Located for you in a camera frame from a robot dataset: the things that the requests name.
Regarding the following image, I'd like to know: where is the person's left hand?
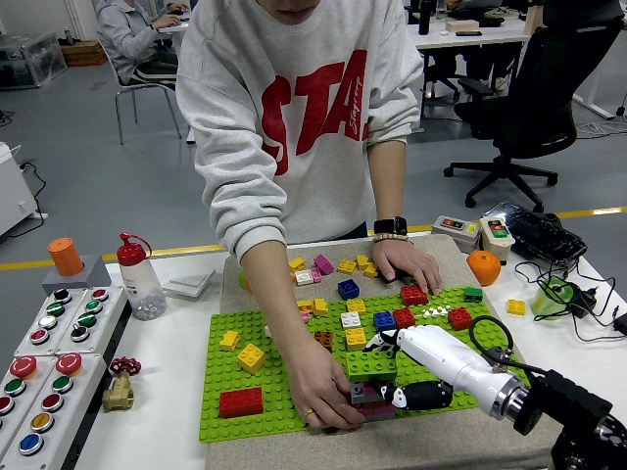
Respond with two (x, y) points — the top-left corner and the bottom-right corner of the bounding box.
(370, 238), (445, 297)

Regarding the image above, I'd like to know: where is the person's right hand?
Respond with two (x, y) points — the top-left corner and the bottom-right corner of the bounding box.
(284, 342), (366, 432)

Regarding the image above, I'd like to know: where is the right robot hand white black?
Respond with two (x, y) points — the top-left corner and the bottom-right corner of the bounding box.
(362, 324), (509, 416)

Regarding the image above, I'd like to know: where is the grey long brick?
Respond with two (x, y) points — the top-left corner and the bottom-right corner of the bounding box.
(348, 381), (379, 405)

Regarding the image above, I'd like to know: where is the lime green long brick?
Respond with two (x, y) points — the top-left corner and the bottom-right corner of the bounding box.
(345, 348), (399, 383)

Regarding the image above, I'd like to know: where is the blue toy brick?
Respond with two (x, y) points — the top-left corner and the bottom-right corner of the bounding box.
(336, 277), (362, 302)
(372, 310), (398, 336)

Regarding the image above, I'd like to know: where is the green baseplate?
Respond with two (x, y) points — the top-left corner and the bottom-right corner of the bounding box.
(198, 286), (533, 445)

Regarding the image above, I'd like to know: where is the black smartwatch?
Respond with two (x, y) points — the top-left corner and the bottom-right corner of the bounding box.
(372, 215), (409, 237)

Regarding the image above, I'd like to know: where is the large yellow square brick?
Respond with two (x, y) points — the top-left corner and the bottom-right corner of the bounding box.
(235, 342), (266, 375)

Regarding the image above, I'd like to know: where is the grey-brown mat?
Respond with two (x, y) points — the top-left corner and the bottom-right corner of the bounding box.
(204, 233), (569, 470)

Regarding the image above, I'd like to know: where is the red long brick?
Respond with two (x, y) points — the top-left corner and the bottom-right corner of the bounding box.
(217, 386), (265, 419)

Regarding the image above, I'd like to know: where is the orange fruit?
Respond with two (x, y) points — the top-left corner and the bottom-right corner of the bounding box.
(465, 250), (503, 288)

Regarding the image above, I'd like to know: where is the black power adapter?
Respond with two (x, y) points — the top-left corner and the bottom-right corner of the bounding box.
(567, 285), (600, 318)

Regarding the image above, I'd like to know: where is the white square panel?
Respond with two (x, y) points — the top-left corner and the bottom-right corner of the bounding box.
(163, 267), (217, 301)

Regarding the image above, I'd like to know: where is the brass valve red handwheel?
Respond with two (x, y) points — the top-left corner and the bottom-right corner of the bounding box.
(101, 355), (142, 413)

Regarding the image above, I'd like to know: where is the black office chair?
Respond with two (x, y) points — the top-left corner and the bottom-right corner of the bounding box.
(443, 17), (626, 212)

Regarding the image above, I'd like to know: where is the squeeze bottle red cap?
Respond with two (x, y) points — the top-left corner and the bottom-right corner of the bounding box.
(116, 232), (168, 322)

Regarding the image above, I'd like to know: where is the grey four-button box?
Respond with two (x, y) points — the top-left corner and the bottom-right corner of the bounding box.
(54, 286), (129, 354)
(13, 288), (89, 357)

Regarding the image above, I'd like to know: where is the black bottle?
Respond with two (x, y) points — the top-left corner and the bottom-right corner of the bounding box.
(417, 0), (436, 36)

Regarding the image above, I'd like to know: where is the grey emergency-stop button box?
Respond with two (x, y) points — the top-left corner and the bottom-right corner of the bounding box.
(0, 354), (58, 459)
(0, 352), (108, 470)

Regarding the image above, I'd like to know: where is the grey block base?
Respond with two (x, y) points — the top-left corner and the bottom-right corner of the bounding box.
(41, 254), (113, 298)

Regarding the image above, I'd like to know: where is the orange cylinder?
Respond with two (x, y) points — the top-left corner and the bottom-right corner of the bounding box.
(47, 237), (85, 277)

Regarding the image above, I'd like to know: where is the seated person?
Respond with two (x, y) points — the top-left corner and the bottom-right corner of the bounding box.
(94, 0), (192, 87)

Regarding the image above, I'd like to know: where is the white cabinet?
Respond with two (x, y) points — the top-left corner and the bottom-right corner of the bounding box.
(0, 141), (39, 239)

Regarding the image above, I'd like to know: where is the wooden pallet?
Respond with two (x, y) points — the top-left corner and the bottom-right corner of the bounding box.
(59, 41), (108, 69)

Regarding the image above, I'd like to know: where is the clear plastic crate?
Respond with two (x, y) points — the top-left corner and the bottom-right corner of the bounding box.
(0, 31), (69, 91)

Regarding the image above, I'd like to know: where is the grey switch box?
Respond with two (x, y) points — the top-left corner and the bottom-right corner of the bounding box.
(430, 213), (482, 255)

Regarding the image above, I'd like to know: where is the white switch box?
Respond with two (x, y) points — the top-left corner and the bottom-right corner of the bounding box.
(478, 215), (516, 268)

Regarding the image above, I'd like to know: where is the thin black cable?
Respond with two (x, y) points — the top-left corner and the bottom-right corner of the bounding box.
(512, 258), (627, 344)

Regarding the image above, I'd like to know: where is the metal frame chair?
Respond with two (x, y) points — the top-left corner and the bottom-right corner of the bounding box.
(100, 46), (183, 146)

